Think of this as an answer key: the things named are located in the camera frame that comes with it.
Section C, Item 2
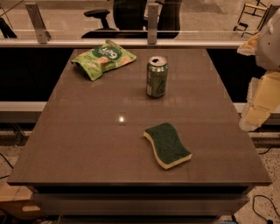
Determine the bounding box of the green and yellow sponge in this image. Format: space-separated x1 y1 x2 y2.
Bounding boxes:
143 122 192 170

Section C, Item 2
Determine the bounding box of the left metal rail bracket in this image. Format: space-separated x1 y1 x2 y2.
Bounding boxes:
25 2 51 44

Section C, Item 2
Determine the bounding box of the metal rail bracket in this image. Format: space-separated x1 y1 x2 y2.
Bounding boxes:
25 2 51 44
147 3 158 45
263 3 280 25

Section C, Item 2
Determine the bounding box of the black office chair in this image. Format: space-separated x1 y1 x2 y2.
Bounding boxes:
81 0 182 39

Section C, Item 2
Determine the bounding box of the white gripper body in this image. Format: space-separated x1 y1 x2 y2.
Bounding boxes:
255 9 280 71

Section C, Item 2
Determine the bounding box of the right metal rail bracket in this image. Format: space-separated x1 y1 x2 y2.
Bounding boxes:
263 3 280 25

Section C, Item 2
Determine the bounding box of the wooden stool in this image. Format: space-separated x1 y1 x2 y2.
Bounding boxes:
233 0 272 37

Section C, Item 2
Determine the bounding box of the black cable left floor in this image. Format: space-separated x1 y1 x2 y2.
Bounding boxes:
0 152 15 179

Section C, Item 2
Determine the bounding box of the green soda can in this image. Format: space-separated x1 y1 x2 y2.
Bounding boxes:
146 56 168 98

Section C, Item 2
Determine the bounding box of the green snack bag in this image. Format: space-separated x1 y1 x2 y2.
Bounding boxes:
72 39 137 81

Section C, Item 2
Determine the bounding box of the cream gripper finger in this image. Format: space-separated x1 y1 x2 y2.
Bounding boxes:
237 33 259 56
239 71 280 131

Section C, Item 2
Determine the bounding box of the middle metal rail bracket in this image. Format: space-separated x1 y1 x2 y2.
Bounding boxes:
147 3 158 45

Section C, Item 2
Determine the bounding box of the black cable right floor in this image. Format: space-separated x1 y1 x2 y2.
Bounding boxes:
252 194 280 224

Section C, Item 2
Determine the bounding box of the brown table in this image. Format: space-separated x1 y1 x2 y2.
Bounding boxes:
9 49 270 217

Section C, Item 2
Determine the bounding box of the cardboard box under table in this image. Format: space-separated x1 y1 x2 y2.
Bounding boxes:
0 183 45 220

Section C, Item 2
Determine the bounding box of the black cable floor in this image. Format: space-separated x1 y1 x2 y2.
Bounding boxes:
252 194 280 224
0 152 15 179

